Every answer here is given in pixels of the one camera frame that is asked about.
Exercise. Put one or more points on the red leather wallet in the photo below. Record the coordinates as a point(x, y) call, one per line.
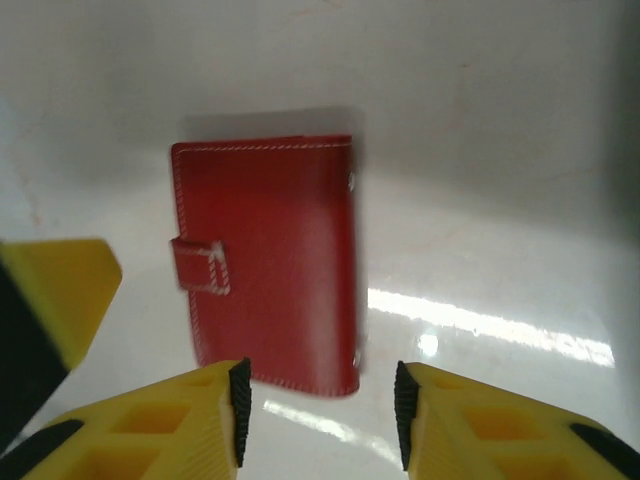
point(280, 250)

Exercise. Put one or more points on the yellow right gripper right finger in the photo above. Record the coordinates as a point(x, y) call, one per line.
point(440, 440)

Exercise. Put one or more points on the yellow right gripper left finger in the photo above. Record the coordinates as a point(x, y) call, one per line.
point(210, 440)

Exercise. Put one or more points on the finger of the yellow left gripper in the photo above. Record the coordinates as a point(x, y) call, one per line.
point(60, 290)

